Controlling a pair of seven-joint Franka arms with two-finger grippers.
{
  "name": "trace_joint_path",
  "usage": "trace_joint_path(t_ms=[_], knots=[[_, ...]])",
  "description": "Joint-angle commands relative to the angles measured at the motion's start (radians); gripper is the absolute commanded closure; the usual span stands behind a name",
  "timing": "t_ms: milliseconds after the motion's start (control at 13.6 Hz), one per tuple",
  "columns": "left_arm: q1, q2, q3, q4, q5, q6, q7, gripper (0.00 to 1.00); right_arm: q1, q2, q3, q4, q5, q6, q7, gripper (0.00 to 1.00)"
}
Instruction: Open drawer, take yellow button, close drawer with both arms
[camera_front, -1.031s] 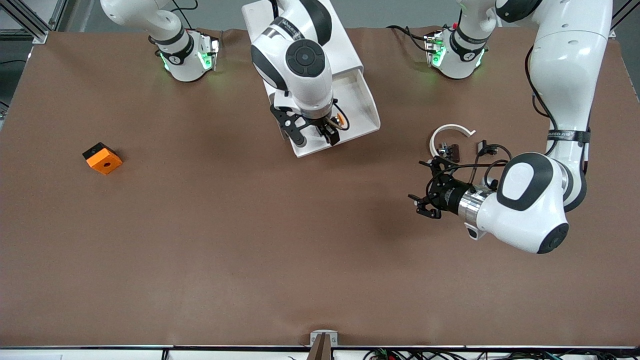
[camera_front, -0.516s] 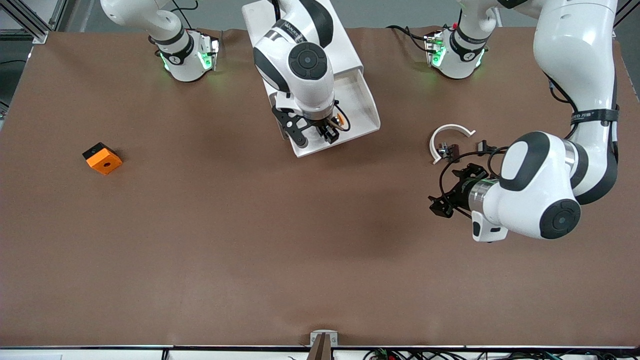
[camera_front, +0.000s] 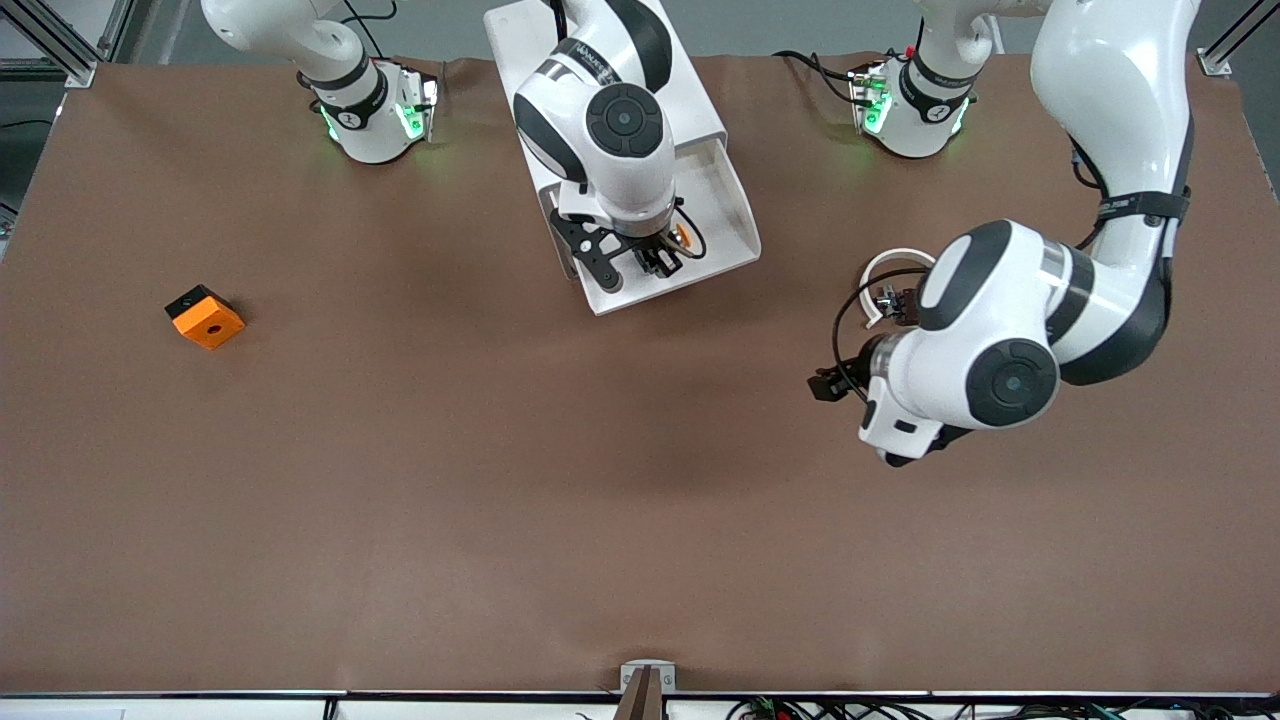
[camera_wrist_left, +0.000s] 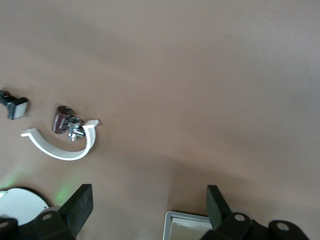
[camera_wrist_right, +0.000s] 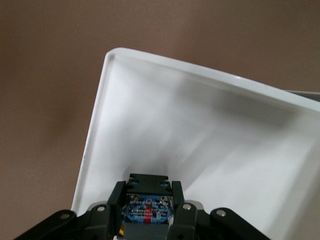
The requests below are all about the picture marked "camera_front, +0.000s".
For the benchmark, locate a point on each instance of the white cabinet drawer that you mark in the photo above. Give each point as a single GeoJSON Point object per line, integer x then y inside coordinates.
{"type": "Point", "coordinates": [725, 220]}

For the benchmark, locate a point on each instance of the grey table edge clamp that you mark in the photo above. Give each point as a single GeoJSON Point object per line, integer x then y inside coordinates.
{"type": "Point", "coordinates": [632, 672]}

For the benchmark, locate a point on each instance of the aluminium frame post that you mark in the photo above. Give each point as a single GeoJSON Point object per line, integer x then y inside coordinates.
{"type": "Point", "coordinates": [1215, 63]}
{"type": "Point", "coordinates": [80, 72]}

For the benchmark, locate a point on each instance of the orange black button box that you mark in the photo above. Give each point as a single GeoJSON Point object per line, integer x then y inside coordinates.
{"type": "Point", "coordinates": [210, 325]}

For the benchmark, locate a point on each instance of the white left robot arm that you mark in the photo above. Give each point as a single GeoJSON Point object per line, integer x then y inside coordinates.
{"type": "Point", "coordinates": [1000, 330]}

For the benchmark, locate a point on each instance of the white drawer cabinet shell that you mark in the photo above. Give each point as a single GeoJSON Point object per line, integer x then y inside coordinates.
{"type": "Point", "coordinates": [500, 40]}

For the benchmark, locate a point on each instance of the yellow orange push button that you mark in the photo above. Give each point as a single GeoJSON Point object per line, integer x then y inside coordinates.
{"type": "Point", "coordinates": [683, 236]}

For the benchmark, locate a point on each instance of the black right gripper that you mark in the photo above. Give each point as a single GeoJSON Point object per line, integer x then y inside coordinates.
{"type": "Point", "coordinates": [654, 250]}

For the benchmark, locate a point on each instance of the brown camera post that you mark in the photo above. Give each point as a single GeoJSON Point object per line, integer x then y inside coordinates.
{"type": "Point", "coordinates": [640, 700]}

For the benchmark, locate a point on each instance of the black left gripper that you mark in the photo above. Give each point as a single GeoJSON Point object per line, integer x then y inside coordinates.
{"type": "Point", "coordinates": [848, 378]}

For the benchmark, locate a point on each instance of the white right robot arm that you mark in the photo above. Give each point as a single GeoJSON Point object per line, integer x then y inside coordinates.
{"type": "Point", "coordinates": [610, 150]}

